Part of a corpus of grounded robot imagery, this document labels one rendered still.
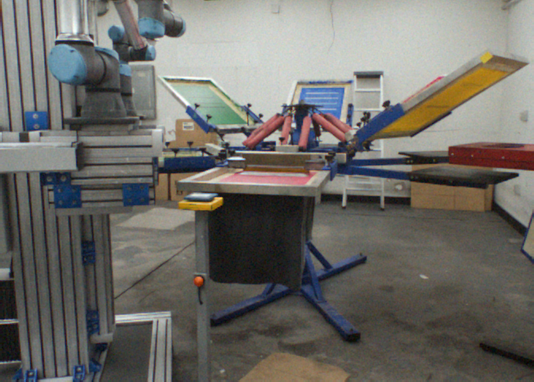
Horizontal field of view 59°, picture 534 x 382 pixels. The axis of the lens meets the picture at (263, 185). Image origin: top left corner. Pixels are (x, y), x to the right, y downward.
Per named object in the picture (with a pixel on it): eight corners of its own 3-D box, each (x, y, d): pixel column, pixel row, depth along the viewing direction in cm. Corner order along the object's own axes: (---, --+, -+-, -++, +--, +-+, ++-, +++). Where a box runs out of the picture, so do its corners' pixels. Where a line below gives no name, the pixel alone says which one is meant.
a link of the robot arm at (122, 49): (130, 64, 231) (129, 41, 229) (110, 65, 234) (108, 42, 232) (137, 66, 239) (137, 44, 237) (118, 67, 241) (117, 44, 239)
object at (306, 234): (303, 289, 201) (304, 191, 194) (294, 288, 202) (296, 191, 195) (316, 256, 245) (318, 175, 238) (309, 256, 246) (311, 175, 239)
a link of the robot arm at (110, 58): (127, 89, 167) (125, 49, 164) (105, 87, 154) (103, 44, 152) (98, 89, 170) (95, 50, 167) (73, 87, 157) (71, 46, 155)
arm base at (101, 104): (77, 117, 155) (75, 87, 154) (85, 117, 170) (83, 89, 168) (124, 117, 158) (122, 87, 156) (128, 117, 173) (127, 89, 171)
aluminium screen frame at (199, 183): (317, 196, 182) (317, 187, 182) (176, 190, 196) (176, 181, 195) (335, 170, 258) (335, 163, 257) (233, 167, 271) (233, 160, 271)
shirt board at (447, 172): (519, 187, 252) (520, 172, 251) (493, 198, 224) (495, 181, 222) (319, 166, 343) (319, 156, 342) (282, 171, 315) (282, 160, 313)
